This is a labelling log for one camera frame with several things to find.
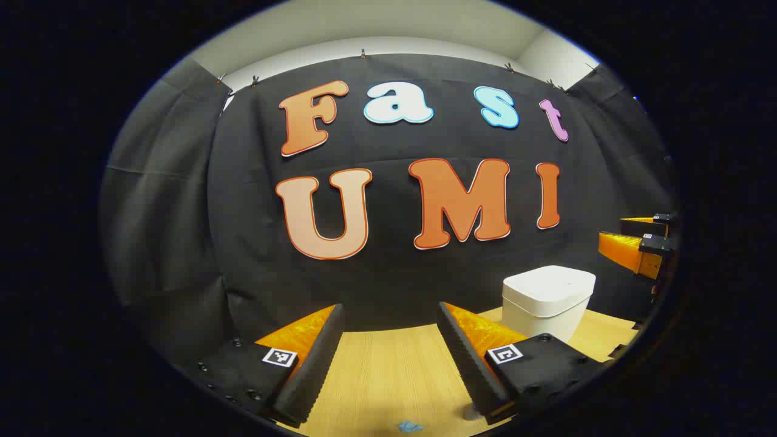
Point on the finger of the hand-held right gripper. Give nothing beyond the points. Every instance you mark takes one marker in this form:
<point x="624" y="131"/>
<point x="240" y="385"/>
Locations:
<point x="640" y="228"/>
<point x="622" y="252"/>

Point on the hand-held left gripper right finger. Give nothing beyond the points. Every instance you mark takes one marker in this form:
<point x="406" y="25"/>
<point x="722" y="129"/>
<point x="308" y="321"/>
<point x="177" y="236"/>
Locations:
<point x="467" y="364"/>

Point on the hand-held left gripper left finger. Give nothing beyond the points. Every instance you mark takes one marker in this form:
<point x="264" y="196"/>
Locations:
<point x="315" y="370"/>

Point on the blue paper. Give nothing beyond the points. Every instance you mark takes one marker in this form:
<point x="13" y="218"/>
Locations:
<point x="410" y="426"/>

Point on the white desktop garbage bin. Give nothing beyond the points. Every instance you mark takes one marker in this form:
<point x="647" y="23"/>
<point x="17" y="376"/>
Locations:
<point x="546" y="303"/>

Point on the wooden desktop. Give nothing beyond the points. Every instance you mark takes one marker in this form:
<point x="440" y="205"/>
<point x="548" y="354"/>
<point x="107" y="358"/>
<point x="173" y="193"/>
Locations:
<point x="394" y="376"/>

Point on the black backdrop cloth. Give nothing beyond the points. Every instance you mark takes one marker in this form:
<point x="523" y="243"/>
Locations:
<point x="394" y="273"/>

